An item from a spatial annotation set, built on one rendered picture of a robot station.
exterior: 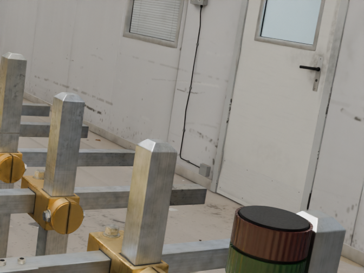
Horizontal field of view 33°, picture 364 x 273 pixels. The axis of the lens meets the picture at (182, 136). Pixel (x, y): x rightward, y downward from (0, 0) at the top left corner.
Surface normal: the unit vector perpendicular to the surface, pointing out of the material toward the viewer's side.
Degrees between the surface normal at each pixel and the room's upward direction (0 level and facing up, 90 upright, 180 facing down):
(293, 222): 0
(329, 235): 90
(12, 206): 90
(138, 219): 90
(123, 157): 90
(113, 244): 0
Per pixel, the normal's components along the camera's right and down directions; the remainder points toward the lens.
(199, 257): 0.54, 0.24
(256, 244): -0.46, 0.10
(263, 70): -0.80, -0.01
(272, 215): 0.15, -0.97
